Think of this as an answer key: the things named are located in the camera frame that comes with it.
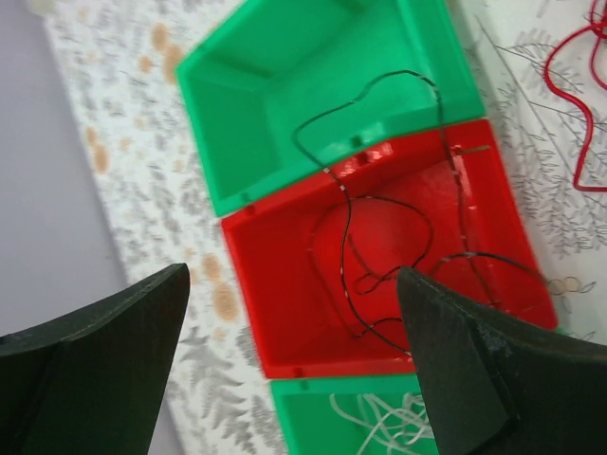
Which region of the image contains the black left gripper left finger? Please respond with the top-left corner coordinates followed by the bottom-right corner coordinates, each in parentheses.
top-left (1, 264), bottom-right (191, 454)

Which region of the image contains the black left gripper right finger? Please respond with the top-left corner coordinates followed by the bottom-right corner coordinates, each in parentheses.
top-left (396, 266), bottom-right (606, 454)

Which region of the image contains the white wire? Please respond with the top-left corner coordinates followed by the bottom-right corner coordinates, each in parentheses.
top-left (328, 390), bottom-right (437, 455)

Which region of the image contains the dark thin wire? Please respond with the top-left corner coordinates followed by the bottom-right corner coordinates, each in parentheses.
top-left (291, 69), bottom-right (551, 356)

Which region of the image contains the green plastic bin left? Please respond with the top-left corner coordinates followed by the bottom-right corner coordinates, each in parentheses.
top-left (269, 326), bottom-right (584, 455)

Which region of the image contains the green plastic bin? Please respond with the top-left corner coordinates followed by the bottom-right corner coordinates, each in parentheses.
top-left (269, 326), bottom-right (584, 455)
top-left (176, 0), bottom-right (485, 216)

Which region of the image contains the red plastic bin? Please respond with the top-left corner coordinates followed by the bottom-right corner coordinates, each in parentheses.
top-left (222, 119), bottom-right (557, 368)

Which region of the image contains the green plastic bin right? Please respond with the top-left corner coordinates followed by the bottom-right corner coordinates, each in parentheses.
top-left (176, 0), bottom-right (485, 216)

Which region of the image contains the red wire tangle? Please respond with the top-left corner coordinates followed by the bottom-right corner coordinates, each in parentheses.
top-left (543, 0), bottom-right (607, 193)

